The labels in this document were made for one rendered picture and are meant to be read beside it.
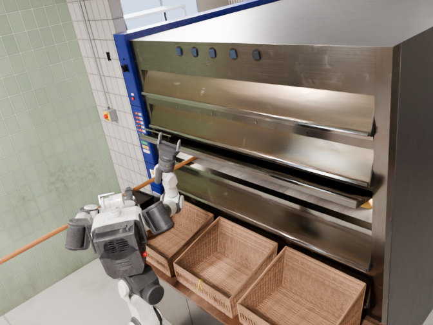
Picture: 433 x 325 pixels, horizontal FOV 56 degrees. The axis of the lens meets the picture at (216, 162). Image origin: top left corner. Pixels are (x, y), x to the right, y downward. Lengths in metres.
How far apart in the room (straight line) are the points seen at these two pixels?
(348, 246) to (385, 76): 0.98
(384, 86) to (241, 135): 0.98
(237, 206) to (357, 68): 1.34
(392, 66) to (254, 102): 0.81
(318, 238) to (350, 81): 0.97
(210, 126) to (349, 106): 1.04
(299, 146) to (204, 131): 0.76
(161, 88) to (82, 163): 1.38
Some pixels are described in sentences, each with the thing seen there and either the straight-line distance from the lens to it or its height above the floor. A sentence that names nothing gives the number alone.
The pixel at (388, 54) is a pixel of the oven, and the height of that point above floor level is 2.07.
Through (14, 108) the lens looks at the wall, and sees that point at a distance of 3.70.
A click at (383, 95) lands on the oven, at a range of 1.88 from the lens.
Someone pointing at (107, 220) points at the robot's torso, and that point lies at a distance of 2.19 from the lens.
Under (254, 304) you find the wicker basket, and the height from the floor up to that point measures 0.63.
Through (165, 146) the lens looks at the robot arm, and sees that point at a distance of 2.12.
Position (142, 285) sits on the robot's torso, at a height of 1.03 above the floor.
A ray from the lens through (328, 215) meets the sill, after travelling 2.33.
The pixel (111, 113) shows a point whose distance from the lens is 3.66.
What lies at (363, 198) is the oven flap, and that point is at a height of 1.40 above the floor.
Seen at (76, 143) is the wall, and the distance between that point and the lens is 3.95.
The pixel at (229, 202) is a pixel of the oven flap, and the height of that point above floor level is 1.00.
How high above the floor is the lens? 2.49
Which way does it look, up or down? 26 degrees down
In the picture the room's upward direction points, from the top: 9 degrees counter-clockwise
